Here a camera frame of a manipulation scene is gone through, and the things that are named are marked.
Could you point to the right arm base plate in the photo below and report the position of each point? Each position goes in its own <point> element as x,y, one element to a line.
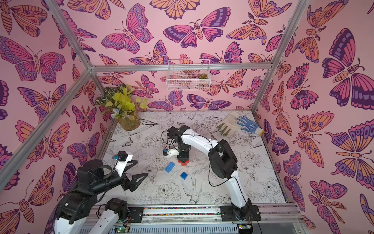
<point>232,213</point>

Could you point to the blue work glove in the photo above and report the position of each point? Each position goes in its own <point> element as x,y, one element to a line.
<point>249,126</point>

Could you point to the green beige work glove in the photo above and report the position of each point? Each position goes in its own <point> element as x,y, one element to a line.
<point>228,126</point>

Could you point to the small blue lego brick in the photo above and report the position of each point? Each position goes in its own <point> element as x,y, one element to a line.
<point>184,175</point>

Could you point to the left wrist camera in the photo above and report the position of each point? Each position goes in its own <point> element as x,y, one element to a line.
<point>122,159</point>

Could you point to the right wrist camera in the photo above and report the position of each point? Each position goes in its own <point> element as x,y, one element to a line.
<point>170,153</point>

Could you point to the potted green plant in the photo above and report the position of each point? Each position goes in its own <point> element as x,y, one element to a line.
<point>122,106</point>

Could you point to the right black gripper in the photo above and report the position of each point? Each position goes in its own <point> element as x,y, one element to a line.
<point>183,153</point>

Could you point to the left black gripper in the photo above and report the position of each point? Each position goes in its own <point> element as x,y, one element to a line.
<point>133,184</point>

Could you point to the white vented cable duct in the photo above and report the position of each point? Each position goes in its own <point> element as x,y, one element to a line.
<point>175,229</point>

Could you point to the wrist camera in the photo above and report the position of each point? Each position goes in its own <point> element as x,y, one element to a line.
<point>170,153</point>
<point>122,159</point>

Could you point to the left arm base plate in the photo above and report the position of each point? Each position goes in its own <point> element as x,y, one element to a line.
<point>135,214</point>

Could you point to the small succulent in basket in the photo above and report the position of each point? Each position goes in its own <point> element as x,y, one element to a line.
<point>203,76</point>

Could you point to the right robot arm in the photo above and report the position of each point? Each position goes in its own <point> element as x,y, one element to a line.
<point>222,162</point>

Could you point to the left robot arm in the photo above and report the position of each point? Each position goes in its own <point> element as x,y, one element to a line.
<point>95,178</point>

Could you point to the white wire basket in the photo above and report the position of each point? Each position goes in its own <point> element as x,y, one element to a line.
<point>184,74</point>

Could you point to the aluminium rail with beads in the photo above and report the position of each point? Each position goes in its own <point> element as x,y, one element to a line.
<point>209,213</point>

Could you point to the long blue lego brick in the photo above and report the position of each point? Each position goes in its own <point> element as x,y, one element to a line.
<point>169,167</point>

